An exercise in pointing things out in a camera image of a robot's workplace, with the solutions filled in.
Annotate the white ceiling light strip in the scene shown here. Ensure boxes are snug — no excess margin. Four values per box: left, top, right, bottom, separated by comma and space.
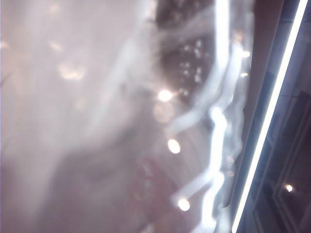
232, 0, 309, 233

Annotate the clear red-label water bottle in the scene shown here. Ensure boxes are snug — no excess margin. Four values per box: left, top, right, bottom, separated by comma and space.
0, 0, 253, 233

